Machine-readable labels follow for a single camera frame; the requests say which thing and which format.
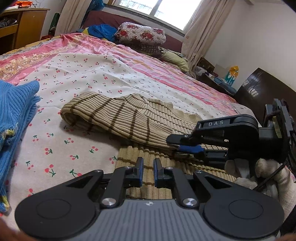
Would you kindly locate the beige striped knit sweater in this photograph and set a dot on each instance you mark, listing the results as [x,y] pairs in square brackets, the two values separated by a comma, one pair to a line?
[142,124]

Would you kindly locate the left beige curtain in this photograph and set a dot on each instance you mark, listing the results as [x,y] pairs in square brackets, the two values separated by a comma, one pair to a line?
[71,16]

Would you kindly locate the maroon sofa bench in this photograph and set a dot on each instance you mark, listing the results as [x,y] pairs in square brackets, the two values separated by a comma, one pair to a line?
[102,17]

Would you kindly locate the cherry print bed sheet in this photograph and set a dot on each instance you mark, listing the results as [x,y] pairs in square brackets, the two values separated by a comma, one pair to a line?
[52,152]

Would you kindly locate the blue folded knit garment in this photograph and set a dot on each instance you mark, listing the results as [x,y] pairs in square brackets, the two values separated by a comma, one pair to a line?
[18,108]

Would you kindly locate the wooden desk cabinet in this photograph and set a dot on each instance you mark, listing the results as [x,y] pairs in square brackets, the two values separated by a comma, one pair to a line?
[26,30]

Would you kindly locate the window with frame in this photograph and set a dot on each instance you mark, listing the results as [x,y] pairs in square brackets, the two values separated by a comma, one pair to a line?
[176,14]

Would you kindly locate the orange object on desk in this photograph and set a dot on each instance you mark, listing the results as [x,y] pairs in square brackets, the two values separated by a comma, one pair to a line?
[24,4]

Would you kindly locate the colourful carton on nightstand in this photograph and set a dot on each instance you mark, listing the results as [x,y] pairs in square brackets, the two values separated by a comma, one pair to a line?
[231,75]

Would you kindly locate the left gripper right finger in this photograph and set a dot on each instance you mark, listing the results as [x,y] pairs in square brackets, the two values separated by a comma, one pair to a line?
[178,182]

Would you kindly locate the olive green pillow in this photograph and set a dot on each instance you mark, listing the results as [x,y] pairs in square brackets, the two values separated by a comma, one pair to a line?
[175,59]

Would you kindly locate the pink striped blanket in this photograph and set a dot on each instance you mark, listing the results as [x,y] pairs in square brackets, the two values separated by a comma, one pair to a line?
[71,64]

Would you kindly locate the right beige curtain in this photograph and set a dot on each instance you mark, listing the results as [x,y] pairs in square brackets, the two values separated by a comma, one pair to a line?
[203,29]

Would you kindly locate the dark wooden headboard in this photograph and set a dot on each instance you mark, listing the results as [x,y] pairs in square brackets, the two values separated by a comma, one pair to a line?
[261,88]

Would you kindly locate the dark nightstand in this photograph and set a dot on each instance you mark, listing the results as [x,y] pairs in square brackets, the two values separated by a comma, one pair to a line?
[217,86]

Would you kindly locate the beige curtain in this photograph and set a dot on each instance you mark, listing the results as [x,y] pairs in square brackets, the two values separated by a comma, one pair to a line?
[203,29]
[71,16]

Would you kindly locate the red floral folded quilt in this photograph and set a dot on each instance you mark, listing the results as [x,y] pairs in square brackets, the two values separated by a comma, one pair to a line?
[136,35]

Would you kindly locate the blue yellow crumpled garment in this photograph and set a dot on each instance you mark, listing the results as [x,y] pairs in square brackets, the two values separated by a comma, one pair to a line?
[102,31]

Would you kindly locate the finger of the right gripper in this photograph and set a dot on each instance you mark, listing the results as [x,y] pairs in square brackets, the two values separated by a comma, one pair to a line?
[196,139]
[202,154]

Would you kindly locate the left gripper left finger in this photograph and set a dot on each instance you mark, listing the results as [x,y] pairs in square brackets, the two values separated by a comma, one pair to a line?
[119,181]

